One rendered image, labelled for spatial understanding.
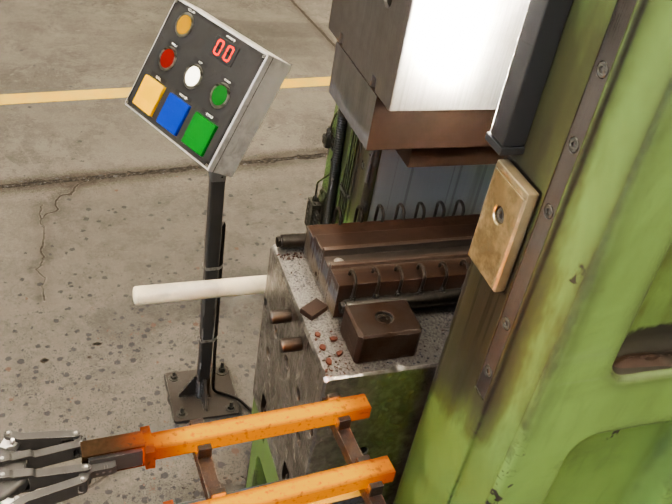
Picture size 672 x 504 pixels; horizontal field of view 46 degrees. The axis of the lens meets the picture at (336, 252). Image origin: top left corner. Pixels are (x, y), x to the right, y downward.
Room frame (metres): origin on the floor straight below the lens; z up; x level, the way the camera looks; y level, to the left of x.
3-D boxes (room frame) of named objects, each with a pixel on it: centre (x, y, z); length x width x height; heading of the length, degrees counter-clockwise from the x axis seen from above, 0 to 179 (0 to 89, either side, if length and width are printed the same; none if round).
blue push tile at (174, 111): (1.56, 0.41, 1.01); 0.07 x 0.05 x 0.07; 49
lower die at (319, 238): (1.27, -0.17, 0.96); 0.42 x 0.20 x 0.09; 114
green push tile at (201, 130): (1.50, 0.34, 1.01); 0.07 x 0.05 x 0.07; 49
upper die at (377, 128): (1.27, -0.17, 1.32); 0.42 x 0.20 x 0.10; 114
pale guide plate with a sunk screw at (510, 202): (0.95, -0.22, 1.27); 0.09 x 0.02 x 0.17; 24
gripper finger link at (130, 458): (0.65, 0.24, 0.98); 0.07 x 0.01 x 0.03; 117
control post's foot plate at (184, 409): (1.66, 0.33, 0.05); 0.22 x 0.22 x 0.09; 24
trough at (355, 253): (1.25, -0.18, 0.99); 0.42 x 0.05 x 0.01; 114
